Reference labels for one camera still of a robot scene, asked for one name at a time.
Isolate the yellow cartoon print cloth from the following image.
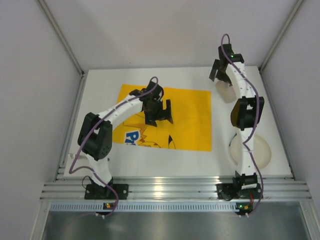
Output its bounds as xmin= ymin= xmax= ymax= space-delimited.
xmin=112 ymin=87 xmax=212 ymax=152

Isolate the beige paper cup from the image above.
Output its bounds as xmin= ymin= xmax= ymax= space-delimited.
xmin=215 ymin=80 xmax=236 ymax=104

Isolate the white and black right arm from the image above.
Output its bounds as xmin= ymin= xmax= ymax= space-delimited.
xmin=209 ymin=43 xmax=265 ymax=191

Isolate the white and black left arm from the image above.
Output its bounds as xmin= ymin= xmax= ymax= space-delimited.
xmin=69 ymin=76 xmax=173 ymax=189

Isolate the cream round plate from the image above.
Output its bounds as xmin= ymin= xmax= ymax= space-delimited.
xmin=229 ymin=134 xmax=272 ymax=170

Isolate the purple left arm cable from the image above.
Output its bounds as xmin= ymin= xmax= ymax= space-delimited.
xmin=68 ymin=76 xmax=160 ymax=218

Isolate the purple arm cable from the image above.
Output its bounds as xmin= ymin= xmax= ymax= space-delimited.
xmin=68 ymin=76 xmax=160 ymax=218
xmin=221 ymin=33 xmax=264 ymax=216

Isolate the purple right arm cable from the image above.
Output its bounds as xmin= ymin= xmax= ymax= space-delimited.
xmin=221 ymin=33 xmax=264 ymax=216

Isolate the fork with teal handle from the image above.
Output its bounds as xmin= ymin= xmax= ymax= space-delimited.
xmin=67 ymin=153 xmax=86 ymax=160

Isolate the right aluminium corner post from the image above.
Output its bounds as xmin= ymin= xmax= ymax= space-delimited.
xmin=258 ymin=0 xmax=306 ymax=74

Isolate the aluminium corner post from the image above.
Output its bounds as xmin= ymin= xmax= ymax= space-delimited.
xmin=258 ymin=0 xmax=306 ymax=74
xmin=35 ymin=0 xmax=85 ymax=76

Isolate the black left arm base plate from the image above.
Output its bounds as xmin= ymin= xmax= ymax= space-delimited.
xmin=84 ymin=183 xmax=129 ymax=200

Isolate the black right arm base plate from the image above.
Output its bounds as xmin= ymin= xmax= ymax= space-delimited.
xmin=216 ymin=183 xmax=262 ymax=201

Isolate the left aluminium corner post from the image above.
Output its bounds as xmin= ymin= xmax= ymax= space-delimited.
xmin=35 ymin=0 xmax=85 ymax=76

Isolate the perforated grey cable duct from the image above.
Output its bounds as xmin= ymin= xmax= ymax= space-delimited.
xmin=50 ymin=201 xmax=253 ymax=213

